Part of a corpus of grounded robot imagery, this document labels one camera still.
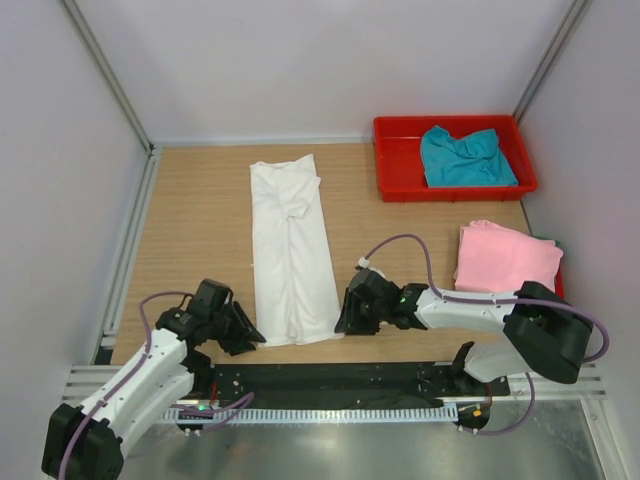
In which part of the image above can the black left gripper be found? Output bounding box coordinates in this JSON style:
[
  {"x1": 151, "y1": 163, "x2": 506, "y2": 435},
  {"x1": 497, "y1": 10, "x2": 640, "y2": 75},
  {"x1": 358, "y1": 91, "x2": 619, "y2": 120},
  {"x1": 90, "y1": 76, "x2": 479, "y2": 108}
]
[{"x1": 208, "y1": 302, "x2": 265, "y2": 356}]

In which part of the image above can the white t shirt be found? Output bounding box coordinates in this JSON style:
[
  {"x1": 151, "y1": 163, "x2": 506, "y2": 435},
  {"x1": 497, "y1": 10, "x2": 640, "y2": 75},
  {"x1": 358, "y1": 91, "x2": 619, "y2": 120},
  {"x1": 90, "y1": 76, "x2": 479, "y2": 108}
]
[{"x1": 250, "y1": 154, "x2": 341, "y2": 347}]

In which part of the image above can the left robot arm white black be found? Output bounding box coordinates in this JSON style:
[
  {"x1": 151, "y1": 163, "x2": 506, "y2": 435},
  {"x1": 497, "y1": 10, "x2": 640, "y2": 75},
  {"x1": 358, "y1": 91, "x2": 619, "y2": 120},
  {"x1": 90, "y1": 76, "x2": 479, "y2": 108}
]
[{"x1": 41, "y1": 279, "x2": 265, "y2": 479}]

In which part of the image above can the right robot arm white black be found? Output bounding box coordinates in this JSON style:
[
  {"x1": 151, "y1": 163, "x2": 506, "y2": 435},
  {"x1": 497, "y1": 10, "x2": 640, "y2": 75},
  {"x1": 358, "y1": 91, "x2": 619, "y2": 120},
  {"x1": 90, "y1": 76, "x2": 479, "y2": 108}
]
[{"x1": 335, "y1": 268, "x2": 594, "y2": 396}]

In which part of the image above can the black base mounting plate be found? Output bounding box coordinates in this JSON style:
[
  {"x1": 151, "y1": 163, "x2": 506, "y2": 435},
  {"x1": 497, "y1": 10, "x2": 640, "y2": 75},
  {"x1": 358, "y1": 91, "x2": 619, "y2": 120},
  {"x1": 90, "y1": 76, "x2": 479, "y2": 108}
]
[{"x1": 206, "y1": 362, "x2": 510, "y2": 410}]

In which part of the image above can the red plastic tray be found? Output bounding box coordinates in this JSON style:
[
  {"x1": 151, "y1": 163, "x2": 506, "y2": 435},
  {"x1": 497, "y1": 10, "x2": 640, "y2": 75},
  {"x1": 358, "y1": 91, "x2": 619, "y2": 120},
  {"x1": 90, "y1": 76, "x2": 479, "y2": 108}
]
[{"x1": 373, "y1": 115, "x2": 538, "y2": 203}]

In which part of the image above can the folded pink t shirt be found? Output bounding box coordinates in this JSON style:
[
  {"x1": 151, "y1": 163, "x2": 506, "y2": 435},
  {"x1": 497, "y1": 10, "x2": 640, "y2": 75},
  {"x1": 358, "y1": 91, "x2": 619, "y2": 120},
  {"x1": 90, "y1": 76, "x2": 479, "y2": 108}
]
[{"x1": 454, "y1": 220, "x2": 564, "y2": 293}]

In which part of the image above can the teal t shirt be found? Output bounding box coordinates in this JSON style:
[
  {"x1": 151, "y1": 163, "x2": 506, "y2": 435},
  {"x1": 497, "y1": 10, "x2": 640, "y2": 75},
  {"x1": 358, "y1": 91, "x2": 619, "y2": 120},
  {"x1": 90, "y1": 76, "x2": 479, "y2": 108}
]
[{"x1": 420, "y1": 125, "x2": 518, "y2": 188}]

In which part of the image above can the folded red t shirt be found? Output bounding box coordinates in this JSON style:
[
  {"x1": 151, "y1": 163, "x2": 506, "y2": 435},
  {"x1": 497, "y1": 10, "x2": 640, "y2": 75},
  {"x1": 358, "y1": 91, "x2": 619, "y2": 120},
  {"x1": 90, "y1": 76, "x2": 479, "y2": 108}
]
[{"x1": 554, "y1": 270, "x2": 565, "y2": 299}]

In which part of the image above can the folded green t shirt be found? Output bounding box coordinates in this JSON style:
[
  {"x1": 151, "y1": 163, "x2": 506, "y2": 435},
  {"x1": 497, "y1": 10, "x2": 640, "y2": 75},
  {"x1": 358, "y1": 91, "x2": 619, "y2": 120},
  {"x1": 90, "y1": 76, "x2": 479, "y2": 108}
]
[{"x1": 532, "y1": 235, "x2": 562, "y2": 249}]

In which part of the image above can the white slotted cable duct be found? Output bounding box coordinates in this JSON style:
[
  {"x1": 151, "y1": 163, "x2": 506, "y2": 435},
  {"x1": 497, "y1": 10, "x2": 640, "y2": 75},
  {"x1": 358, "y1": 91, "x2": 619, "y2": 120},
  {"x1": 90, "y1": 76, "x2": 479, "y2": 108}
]
[{"x1": 159, "y1": 403, "x2": 458, "y2": 425}]

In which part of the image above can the aluminium front rail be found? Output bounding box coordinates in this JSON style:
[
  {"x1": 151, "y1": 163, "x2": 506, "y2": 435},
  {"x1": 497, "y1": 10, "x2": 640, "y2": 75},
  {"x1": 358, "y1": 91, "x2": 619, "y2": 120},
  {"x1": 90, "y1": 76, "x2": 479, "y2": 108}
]
[{"x1": 62, "y1": 364, "x2": 607, "y2": 405}]

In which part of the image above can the left aluminium frame post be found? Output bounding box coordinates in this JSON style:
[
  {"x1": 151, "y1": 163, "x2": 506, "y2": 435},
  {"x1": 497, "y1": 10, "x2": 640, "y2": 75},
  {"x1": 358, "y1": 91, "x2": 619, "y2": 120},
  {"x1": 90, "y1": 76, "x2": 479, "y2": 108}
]
[{"x1": 59, "y1": 0, "x2": 154, "y2": 155}]

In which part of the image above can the aluminium frame post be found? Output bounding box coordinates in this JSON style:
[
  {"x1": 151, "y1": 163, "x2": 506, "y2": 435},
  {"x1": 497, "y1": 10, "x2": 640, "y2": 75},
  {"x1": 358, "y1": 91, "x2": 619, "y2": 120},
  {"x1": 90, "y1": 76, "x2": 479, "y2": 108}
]
[
  {"x1": 512, "y1": 0, "x2": 593, "y2": 125},
  {"x1": 59, "y1": 0, "x2": 154, "y2": 155}
]

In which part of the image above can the right aluminium frame post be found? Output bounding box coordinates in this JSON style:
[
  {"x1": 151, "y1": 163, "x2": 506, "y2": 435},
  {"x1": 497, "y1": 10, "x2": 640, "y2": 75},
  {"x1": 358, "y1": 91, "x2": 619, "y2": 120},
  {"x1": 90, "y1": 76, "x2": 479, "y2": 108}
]
[{"x1": 512, "y1": 0, "x2": 593, "y2": 125}]

